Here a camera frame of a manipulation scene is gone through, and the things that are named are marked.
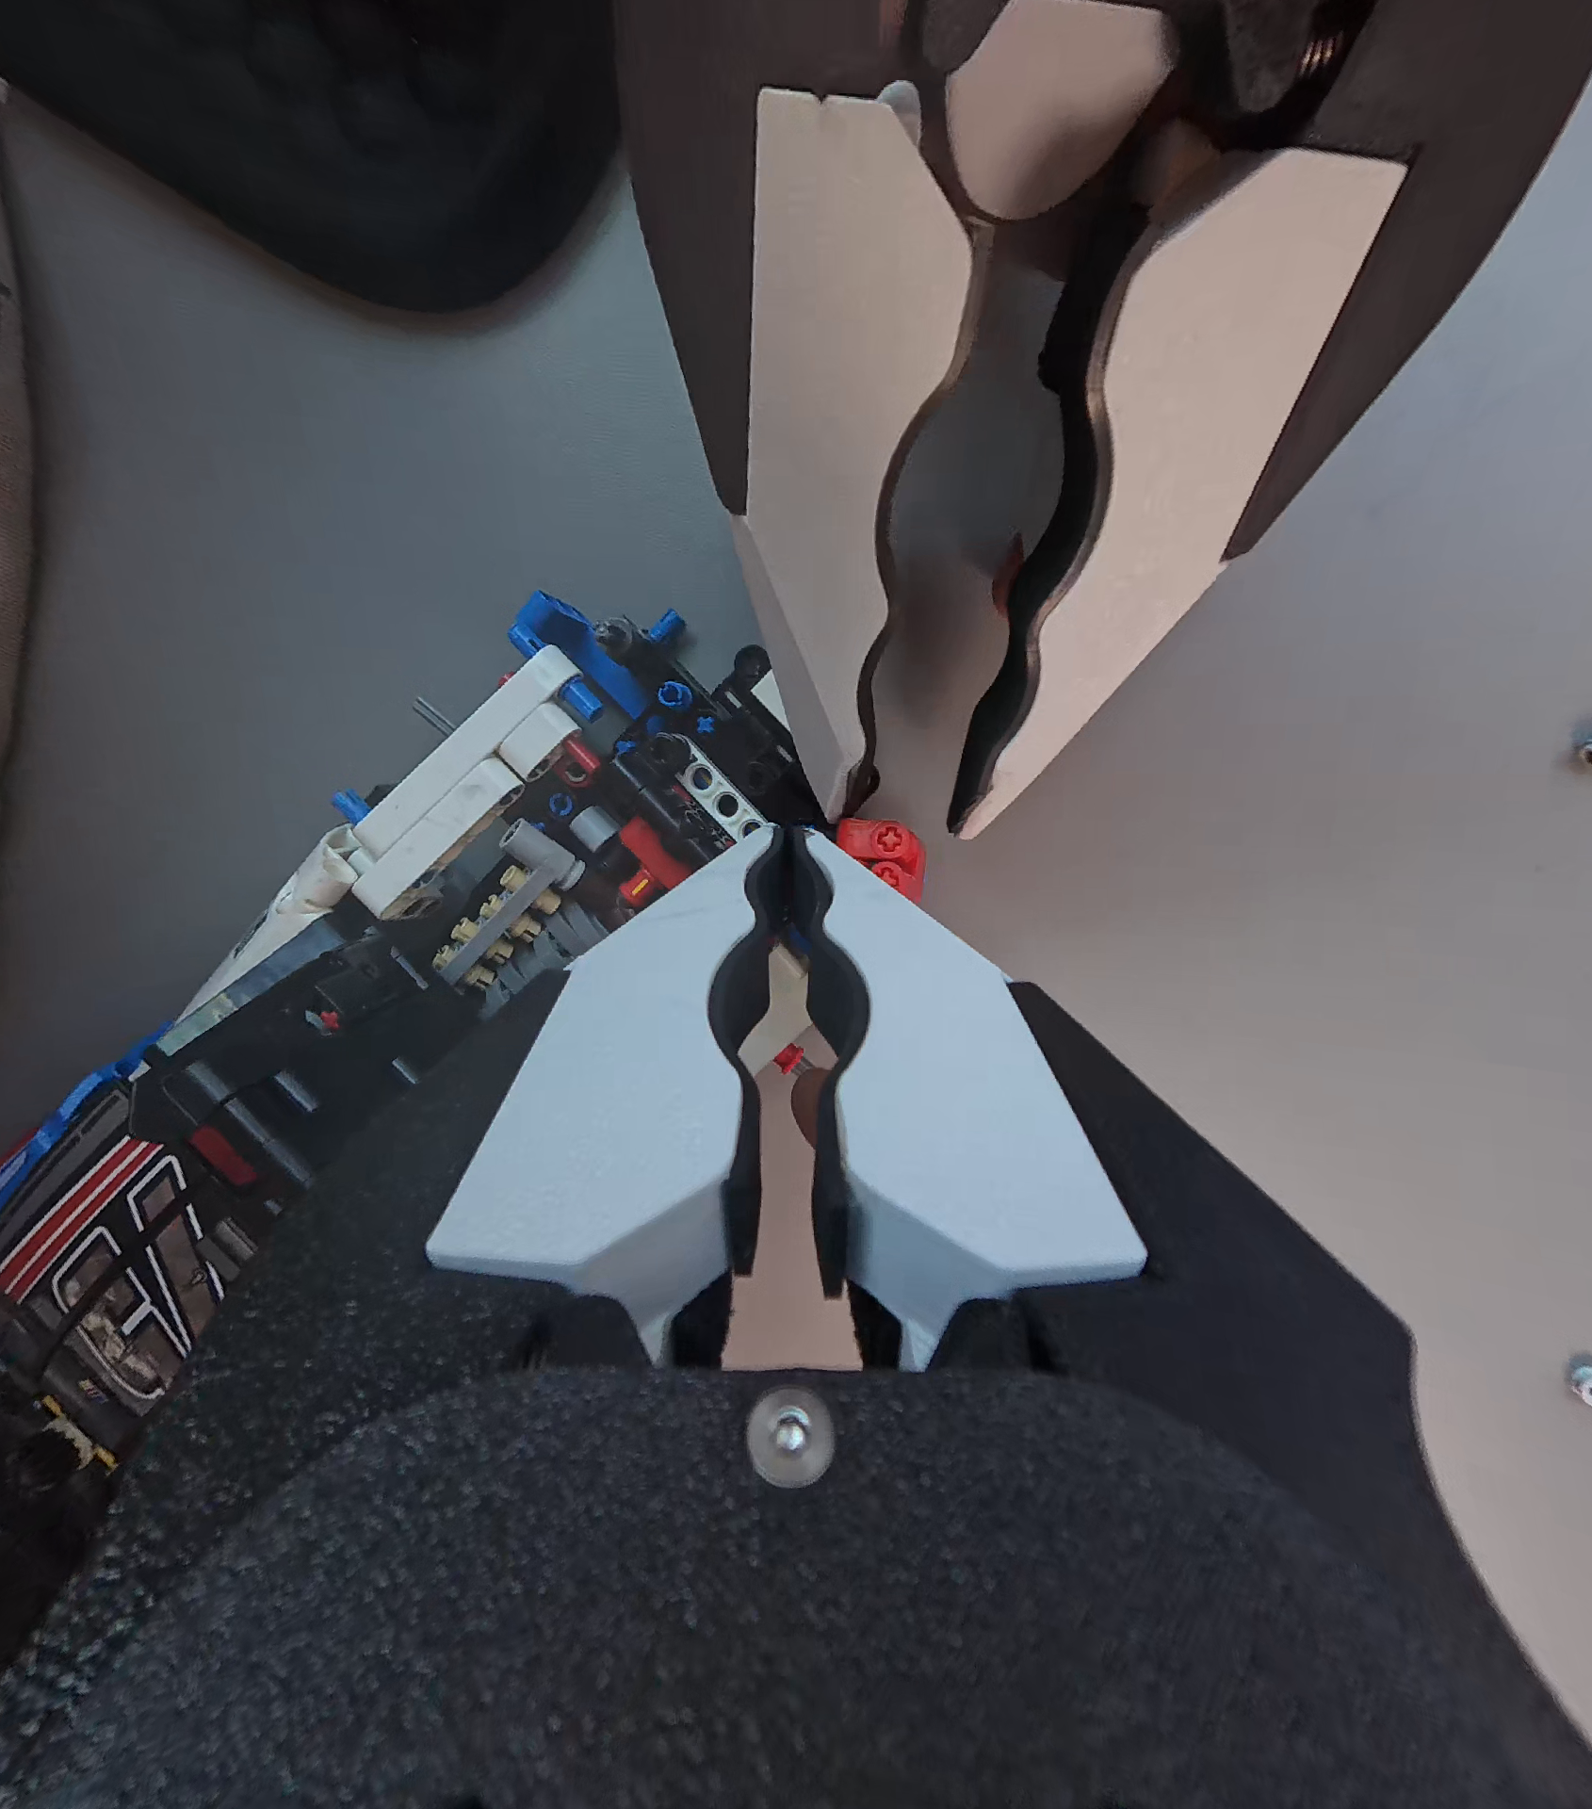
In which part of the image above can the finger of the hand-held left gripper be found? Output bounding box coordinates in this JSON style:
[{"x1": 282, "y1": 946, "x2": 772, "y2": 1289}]
[
  {"x1": 729, "y1": 81, "x2": 1013, "y2": 831},
  {"x1": 945, "y1": 145, "x2": 1411, "y2": 843}
]

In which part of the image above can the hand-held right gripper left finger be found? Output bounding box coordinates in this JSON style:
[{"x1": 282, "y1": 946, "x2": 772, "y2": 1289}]
[{"x1": 425, "y1": 826, "x2": 793, "y2": 1368}]

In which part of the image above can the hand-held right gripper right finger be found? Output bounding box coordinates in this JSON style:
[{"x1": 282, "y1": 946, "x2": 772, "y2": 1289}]
[{"x1": 793, "y1": 827, "x2": 1151, "y2": 1374}]

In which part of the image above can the red connector brick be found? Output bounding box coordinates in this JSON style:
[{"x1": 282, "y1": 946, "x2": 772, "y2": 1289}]
[{"x1": 832, "y1": 814, "x2": 930, "y2": 909}]

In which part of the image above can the toy brick race car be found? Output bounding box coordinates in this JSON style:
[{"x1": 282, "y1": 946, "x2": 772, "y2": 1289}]
[{"x1": 0, "y1": 586, "x2": 836, "y2": 1557}]

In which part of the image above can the black chair armrest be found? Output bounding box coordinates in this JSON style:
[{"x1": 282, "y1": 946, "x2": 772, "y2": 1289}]
[{"x1": 0, "y1": 0, "x2": 623, "y2": 317}]

